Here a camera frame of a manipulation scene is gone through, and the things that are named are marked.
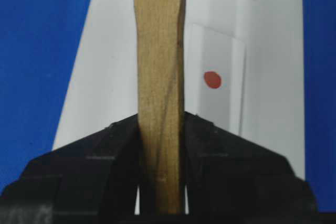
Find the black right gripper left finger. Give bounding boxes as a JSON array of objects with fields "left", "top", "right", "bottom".
[{"left": 1, "top": 115, "right": 140, "bottom": 223}]

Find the small white raised block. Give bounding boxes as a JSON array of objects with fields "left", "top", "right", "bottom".
[{"left": 185, "top": 24, "right": 246, "bottom": 135}]

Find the blue table cloth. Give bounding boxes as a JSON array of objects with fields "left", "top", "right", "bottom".
[{"left": 1, "top": 0, "right": 335, "bottom": 212}]

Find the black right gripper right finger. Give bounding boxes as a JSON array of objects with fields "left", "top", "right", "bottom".
[{"left": 185, "top": 113, "right": 319, "bottom": 223}]

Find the large white foam board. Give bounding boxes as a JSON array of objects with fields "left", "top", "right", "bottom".
[{"left": 51, "top": 0, "right": 306, "bottom": 214}]

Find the wooden mallet hammer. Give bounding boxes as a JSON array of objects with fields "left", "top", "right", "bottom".
[{"left": 134, "top": 0, "right": 186, "bottom": 215}]

